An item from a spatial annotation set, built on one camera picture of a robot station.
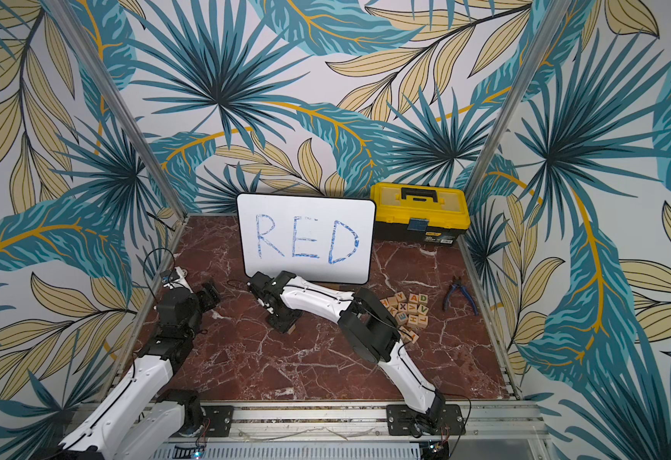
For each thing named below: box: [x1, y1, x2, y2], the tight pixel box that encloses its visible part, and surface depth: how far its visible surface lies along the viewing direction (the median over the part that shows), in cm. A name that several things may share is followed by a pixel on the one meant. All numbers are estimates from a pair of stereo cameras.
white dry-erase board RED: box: [235, 192, 377, 286], surface depth 89 cm
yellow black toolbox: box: [370, 182, 471, 247], surface depth 103 cm
